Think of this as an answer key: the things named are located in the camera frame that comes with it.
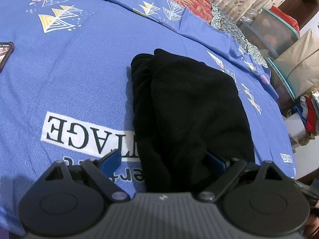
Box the black pants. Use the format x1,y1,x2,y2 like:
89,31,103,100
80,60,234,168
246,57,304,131
131,49,255,194

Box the blue printed bedsheet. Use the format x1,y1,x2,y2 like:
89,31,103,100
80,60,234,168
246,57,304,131
1,0,296,236

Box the lower clear bin teal lid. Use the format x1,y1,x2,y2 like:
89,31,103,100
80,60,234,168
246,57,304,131
266,57,296,117

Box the pile of colourful clothes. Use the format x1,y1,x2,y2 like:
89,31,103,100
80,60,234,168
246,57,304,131
290,90,318,146

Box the beige fabric storage bag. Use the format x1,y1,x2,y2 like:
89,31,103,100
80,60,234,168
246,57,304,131
274,29,318,97

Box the clear storage bin teal lid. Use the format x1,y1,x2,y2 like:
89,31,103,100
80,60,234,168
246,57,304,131
239,8,299,59

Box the black smartphone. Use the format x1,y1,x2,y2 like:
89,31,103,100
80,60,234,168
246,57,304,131
0,42,14,72

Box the red floral quilt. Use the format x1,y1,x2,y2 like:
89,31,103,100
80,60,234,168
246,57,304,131
173,0,267,67

